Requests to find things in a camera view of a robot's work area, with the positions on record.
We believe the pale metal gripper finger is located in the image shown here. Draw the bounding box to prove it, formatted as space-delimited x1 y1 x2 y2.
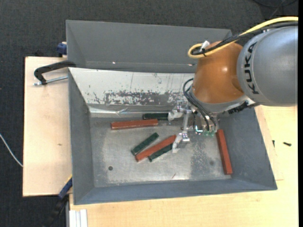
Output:
168 105 185 122
172 132 190 154

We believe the dark green flat block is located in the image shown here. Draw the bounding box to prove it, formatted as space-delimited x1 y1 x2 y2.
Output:
148 143 174 163
143 113 170 121
131 132 160 156

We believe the red-brown flat block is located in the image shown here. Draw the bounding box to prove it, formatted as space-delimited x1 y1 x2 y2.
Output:
110 118 159 131
134 134 178 163
215 129 233 175

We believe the grey metal bin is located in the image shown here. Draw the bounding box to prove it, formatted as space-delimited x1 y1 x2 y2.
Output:
65 19 278 205

